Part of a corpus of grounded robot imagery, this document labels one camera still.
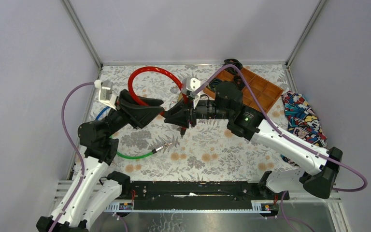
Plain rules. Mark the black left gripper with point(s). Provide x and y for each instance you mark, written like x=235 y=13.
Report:
x=123 y=107

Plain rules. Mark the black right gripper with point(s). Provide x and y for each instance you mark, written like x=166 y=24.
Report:
x=181 y=118

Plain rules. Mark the red cable lock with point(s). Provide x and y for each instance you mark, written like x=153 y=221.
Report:
x=157 y=86

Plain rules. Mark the green cable lock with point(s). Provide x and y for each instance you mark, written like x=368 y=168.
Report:
x=139 y=147

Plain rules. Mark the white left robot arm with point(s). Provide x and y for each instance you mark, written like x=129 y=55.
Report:
x=80 y=207

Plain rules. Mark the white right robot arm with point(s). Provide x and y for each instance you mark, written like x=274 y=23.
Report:
x=318 y=167

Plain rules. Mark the brass padlock with label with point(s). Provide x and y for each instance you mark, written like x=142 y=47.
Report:
x=177 y=92

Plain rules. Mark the black object behind tray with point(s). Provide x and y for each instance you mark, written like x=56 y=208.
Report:
x=234 y=62

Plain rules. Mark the wooden compartment tray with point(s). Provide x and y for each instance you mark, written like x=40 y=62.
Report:
x=266 y=92

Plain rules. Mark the colourful patterned cloth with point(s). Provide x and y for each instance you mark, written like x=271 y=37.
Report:
x=302 y=120

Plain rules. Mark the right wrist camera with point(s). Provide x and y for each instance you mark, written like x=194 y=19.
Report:
x=190 y=84

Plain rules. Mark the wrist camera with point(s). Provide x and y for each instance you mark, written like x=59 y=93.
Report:
x=190 y=84
x=106 y=95

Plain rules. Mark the blue cable lock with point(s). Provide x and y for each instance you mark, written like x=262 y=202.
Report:
x=102 y=112

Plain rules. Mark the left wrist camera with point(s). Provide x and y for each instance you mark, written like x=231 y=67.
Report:
x=106 y=95

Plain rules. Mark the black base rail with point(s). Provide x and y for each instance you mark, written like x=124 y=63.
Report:
x=201 y=195

